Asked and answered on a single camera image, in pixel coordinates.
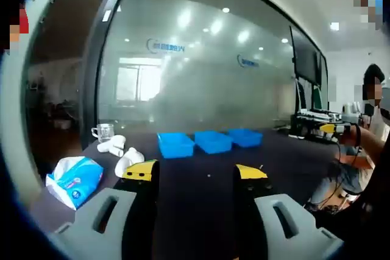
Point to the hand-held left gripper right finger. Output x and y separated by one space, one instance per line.
250 172

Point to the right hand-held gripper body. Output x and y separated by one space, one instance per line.
350 111

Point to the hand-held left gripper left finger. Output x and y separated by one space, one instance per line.
143 167

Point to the blue plastic bin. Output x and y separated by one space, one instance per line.
245 137
175 145
213 142

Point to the person's right hand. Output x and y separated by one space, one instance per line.
348 136

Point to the white plastic fittings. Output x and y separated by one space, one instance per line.
128 162

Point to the black equipment rack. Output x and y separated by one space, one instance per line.
307 123

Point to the green board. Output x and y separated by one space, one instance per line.
317 98

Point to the white crumpled cloth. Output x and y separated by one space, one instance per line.
109 144

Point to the small dark monitor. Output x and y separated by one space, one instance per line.
323 71

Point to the clear glass mug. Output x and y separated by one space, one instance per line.
105 133

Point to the colourful blue pink item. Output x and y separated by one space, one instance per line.
76 181

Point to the large black monitor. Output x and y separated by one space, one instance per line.
304 56

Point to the blue logo decal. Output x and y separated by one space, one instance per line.
170 48
250 62

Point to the black door frame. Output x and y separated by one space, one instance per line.
94 89

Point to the red paper wall decoration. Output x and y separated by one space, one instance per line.
24 22

